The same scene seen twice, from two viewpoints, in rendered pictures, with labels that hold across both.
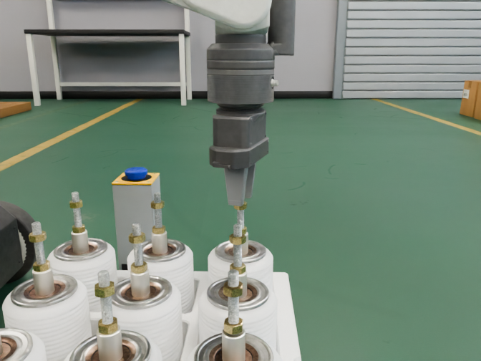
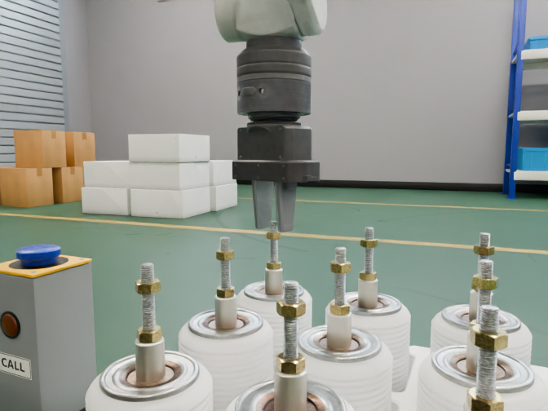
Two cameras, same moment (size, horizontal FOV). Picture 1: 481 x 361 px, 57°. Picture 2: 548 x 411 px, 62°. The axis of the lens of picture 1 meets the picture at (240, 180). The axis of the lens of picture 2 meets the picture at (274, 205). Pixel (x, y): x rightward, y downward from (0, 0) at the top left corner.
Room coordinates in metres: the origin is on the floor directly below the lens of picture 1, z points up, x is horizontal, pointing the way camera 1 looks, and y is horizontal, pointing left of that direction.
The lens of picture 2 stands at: (0.38, 0.51, 0.42)
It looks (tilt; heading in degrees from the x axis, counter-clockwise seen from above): 7 degrees down; 293
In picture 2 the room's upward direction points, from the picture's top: straight up
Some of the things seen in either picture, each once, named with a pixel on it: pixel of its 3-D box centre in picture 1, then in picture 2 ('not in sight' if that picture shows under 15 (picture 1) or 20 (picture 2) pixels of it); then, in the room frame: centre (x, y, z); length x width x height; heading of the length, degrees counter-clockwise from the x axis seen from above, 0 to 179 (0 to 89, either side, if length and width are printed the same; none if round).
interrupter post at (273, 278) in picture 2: (240, 243); (273, 280); (0.60, 0.00, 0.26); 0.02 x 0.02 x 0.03
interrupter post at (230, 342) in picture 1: (233, 346); (480, 307); (0.36, 0.01, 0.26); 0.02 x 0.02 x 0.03
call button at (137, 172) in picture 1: (136, 175); (39, 257); (0.77, 0.19, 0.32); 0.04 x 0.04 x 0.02
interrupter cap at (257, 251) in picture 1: (240, 251); (273, 291); (0.60, 0.00, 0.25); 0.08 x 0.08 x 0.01
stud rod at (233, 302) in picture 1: (233, 308); (483, 269); (0.36, 0.01, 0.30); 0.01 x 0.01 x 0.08
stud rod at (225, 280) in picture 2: (158, 218); (225, 274); (0.60, 0.12, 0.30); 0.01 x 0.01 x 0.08
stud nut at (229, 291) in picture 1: (233, 288); (483, 249); (0.36, 0.01, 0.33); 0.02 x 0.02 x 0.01; 24
